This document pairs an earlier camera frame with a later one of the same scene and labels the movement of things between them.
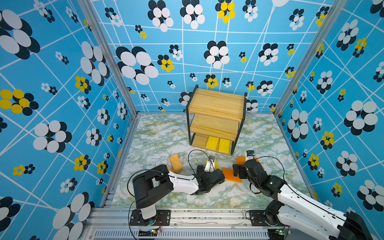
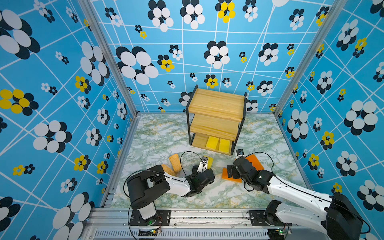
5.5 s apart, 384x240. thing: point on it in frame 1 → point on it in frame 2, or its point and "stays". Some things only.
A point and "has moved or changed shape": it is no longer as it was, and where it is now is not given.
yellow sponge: x=224 y=145 stays
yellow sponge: x=216 y=164 has moved or changed shape
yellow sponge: x=212 y=142 stays
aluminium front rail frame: x=115 y=224 stays
